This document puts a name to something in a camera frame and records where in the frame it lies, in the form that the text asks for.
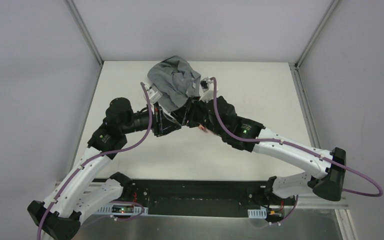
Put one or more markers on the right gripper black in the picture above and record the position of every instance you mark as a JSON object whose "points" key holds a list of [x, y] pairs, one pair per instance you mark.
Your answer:
{"points": [[196, 113]]}

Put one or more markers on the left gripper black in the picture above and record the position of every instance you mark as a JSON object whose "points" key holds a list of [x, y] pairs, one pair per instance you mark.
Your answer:
{"points": [[160, 121]]}

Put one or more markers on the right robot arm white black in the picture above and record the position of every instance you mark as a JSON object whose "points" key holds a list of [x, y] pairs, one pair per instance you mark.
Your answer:
{"points": [[322, 174]]}

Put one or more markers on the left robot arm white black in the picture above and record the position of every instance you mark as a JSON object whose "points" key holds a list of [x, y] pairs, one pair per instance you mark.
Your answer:
{"points": [[60, 215]]}

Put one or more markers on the mannequin hand with painted nails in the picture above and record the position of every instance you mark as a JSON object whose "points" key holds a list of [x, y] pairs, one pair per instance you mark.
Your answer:
{"points": [[204, 129]]}

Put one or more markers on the grey shirt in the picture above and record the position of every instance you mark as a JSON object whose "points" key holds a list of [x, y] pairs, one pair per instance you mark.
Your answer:
{"points": [[176, 80]]}

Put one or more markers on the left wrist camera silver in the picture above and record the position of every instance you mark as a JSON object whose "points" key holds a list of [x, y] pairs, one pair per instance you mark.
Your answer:
{"points": [[153, 93]]}

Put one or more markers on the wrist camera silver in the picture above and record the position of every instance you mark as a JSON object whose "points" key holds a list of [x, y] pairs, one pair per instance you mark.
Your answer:
{"points": [[153, 93], [208, 89]]}

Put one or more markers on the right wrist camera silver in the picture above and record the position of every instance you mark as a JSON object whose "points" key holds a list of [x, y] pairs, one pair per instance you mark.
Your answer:
{"points": [[208, 89]]}

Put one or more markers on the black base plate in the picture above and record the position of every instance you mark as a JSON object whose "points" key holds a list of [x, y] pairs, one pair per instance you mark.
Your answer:
{"points": [[200, 198]]}

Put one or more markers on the left aluminium frame post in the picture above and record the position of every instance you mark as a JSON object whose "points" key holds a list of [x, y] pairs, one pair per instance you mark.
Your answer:
{"points": [[77, 17]]}

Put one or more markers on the aluminium frame post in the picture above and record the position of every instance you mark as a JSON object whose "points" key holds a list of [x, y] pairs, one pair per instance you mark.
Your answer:
{"points": [[317, 32], [77, 17]]}

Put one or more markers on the right aluminium frame post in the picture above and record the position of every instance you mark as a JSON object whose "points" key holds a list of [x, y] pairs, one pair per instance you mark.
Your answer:
{"points": [[317, 32]]}

